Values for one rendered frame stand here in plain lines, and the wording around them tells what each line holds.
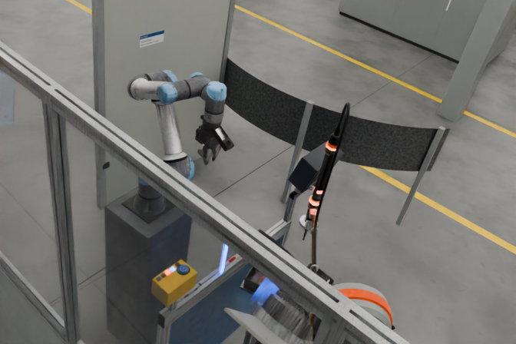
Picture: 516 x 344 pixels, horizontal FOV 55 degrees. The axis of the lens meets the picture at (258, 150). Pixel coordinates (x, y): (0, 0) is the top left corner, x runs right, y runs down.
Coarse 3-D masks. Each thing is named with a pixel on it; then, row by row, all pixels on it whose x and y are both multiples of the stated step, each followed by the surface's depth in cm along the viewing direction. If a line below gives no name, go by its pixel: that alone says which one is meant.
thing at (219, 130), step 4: (212, 128) 198; (216, 128) 199; (220, 128) 200; (212, 132) 199; (216, 132) 198; (220, 132) 199; (224, 132) 200; (216, 136) 198; (220, 136) 198; (224, 136) 199; (228, 136) 200; (220, 140) 197; (224, 140) 198; (228, 140) 199; (220, 144) 198; (224, 144) 197; (228, 144) 198; (232, 144) 199; (224, 148) 198; (228, 148) 197
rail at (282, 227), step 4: (280, 220) 271; (276, 224) 268; (280, 224) 269; (284, 224) 269; (288, 224) 271; (272, 228) 265; (276, 228) 267; (280, 228) 266; (284, 228) 270; (288, 228) 274; (268, 232) 262; (272, 232) 263; (276, 232) 264; (280, 232) 268; (284, 232) 273; (272, 236) 262; (276, 236) 267; (280, 236) 272
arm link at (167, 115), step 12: (156, 72) 227; (168, 72) 229; (156, 108) 232; (168, 108) 230; (168, 120) 231; (168, 132) 232; (168, 144) 233; (180, 144) 236; (168, 156) 235; (180, 156) 235; (180, 168) 235; (192, 168) 238
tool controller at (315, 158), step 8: (312, 152) 258; (320, 152) 261; (304, 160) 253; (312, 160) 254; (320, 160) 256; (336, 160) 266; (296, 168) 259; (304, 168) 255; (312, 168) 252; (296, 176) 261; (304, 176) 257; (312, 176) 254; (296, 184) 263; (304, 184) 259; (312, 184) 264
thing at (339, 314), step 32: (0, 64) 131; (64, 96) 120; (96, 128) 111; (128, 160) 108; (160, 160) 106; (160, 192) 103; (192, 192) 100; (64, 224) 146; (224, 224) 94; (64, 256) 153; (256, 256) 90; (288, 256) 90; (64, 288) 163; (288, 288) 88; (320, 288) 86; (64, 320) 175; (352, 320) 81
